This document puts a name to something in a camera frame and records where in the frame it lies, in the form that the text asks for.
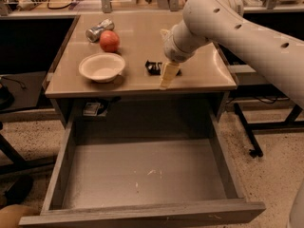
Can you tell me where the grey open wooden drawer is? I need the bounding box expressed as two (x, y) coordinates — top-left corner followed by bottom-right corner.
(20, 112), (265, 228)

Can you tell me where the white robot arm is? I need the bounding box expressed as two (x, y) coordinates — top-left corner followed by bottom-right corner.
(164, 0), (304, 108)

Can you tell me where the silver soda can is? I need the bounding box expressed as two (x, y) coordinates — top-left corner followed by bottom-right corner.
(85, 19), (115, 43)

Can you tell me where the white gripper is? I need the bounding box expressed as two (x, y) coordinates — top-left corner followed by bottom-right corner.
(160, 28), (194, 89)

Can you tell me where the black rxbar chocolate bar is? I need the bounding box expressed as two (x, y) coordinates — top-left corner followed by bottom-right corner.
(144, 61), (167, 76)

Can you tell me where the grey counter cabinet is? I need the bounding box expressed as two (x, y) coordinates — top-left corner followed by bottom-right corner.
(46, 10), (237, 124)

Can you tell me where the black table leg stand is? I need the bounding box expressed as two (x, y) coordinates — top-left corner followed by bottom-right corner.
(234, 104), (304, 158)

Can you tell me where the white paper bowl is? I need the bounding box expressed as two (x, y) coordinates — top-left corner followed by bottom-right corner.
(79, 53), (125, 83)

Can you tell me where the red apple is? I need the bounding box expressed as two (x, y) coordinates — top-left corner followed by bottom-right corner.
(99, 30), (120, 52)

